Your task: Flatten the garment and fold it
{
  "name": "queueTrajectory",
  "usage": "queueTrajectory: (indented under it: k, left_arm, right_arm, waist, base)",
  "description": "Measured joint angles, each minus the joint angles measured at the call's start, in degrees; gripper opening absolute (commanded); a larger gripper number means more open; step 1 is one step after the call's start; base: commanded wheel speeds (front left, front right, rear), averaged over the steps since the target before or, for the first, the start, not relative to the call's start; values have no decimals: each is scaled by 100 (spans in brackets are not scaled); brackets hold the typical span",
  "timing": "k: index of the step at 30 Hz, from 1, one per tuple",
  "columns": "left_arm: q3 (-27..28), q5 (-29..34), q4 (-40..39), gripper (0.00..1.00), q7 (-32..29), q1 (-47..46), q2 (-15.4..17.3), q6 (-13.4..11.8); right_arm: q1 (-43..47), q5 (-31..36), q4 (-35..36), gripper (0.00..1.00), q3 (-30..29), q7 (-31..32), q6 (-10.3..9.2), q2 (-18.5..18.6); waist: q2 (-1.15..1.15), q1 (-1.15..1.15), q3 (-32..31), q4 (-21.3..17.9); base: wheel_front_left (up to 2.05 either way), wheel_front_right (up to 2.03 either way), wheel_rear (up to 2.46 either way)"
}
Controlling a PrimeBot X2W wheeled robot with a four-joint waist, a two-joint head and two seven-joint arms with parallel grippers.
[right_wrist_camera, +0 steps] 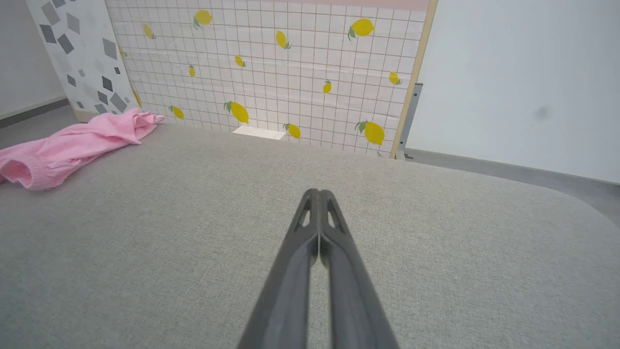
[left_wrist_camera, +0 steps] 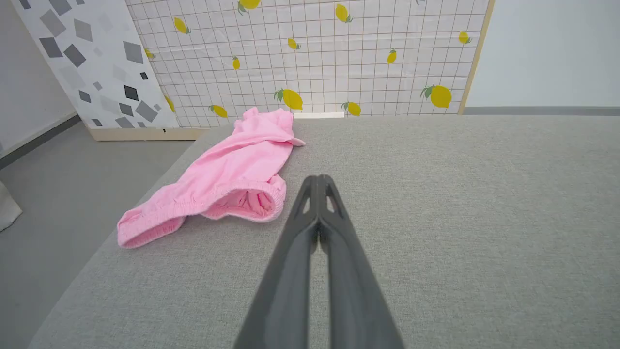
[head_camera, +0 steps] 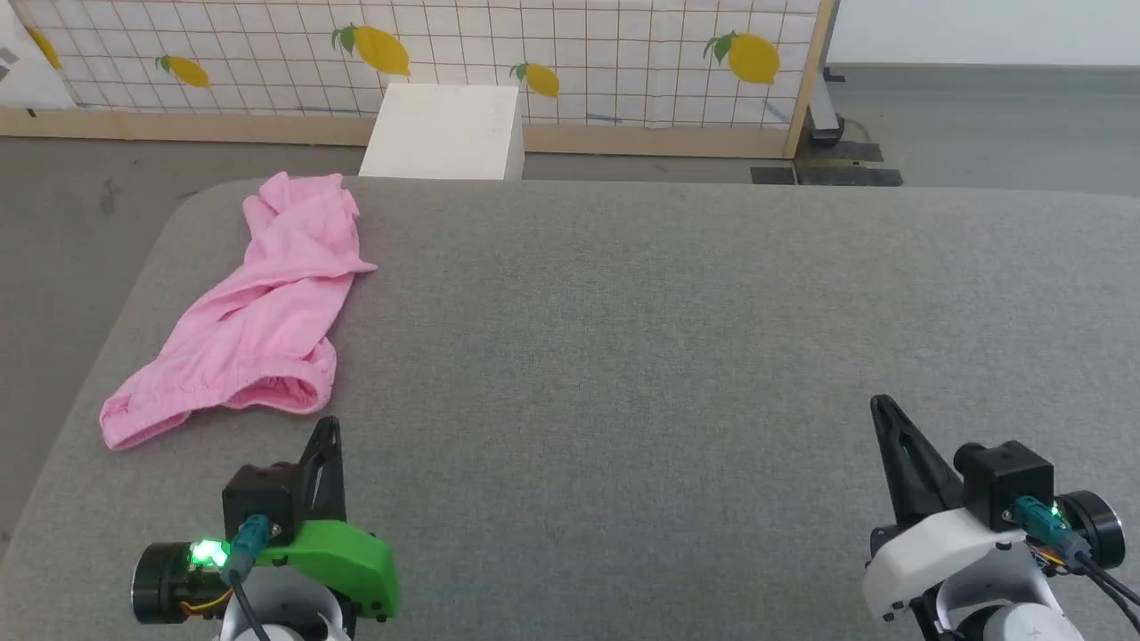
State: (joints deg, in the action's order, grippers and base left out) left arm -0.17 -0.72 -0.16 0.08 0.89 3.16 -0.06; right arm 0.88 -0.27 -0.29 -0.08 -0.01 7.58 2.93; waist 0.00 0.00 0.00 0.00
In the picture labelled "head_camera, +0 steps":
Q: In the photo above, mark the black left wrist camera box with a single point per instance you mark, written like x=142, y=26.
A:
x=258, y=500

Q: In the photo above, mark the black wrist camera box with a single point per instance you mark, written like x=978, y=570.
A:
x=258, y=500
x=1002, y=481

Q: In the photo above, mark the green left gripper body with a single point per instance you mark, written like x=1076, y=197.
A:
x=343, y=556

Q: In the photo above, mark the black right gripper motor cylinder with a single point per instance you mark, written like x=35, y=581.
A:
x=1094, y=527

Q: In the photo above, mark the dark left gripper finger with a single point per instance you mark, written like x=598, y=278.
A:
x=322, y=472

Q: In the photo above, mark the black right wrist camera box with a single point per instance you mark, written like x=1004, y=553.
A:
x=1002, y=481

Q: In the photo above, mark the white box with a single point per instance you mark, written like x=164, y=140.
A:
x=445, y=133

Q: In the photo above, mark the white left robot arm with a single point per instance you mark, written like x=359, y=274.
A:
x=285, y=610

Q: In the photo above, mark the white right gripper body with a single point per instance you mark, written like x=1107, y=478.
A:
x=935, y=556

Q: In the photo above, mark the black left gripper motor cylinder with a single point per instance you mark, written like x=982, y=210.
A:
x=165, y=583

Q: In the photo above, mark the pink pants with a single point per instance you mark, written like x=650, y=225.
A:
x=267, y=312

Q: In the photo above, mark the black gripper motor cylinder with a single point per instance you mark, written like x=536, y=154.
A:
x=1094, y=527
x=165, y=583

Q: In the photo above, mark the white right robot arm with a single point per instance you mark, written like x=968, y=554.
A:
x=1006, y=614

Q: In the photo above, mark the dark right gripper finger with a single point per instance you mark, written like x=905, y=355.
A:
x=908, y=467

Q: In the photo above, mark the grey fabric sofa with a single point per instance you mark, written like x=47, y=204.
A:
x=677, y=356

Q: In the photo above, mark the lemon print partition panel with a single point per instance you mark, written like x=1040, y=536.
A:
x=445, y=62

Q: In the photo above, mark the small black floor mat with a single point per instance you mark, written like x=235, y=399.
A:
x=773, y=175

